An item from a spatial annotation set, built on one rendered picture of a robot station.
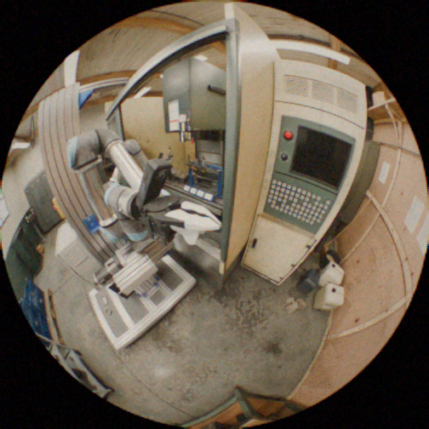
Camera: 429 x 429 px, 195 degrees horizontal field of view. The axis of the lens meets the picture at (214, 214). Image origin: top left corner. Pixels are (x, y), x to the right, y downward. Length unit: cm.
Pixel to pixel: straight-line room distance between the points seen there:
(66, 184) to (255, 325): 195
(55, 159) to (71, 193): 21
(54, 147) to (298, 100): 126
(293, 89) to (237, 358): 220
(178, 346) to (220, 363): 47
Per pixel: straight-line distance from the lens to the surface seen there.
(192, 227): 20
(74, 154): 57
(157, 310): 149
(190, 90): 133
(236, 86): 47
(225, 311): 161
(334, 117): 88
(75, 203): 84
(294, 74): 94
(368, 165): 256
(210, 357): 162
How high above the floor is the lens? 159
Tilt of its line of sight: 39 degrees down
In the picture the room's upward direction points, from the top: straight up
